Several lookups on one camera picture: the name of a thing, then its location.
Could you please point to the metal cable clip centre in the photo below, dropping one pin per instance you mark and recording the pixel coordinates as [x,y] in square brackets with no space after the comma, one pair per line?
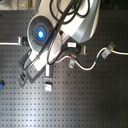
[71,63]

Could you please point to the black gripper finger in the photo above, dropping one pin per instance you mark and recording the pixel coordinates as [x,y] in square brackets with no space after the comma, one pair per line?
[22,78]

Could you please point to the metal cable clip far right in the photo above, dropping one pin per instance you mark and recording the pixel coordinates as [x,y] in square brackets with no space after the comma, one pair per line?
[111,45]

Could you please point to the metal clip left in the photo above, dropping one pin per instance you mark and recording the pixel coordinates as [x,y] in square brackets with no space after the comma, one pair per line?
[21,41]

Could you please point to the gripper finger with white tip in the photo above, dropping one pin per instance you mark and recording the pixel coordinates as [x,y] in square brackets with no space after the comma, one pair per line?
[48,78]

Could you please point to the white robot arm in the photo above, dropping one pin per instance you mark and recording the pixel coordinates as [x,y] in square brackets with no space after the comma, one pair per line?
[75,18]

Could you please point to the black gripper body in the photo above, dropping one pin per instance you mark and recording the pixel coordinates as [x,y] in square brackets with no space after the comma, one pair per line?
[34,64]

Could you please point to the metal cable clip upper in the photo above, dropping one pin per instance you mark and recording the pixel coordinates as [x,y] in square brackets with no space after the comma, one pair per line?
[83,49]

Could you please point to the metal cable clip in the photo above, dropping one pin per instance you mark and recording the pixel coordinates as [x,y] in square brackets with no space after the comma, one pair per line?
[105,53]
[71,63]
[111,45]
[83,49]

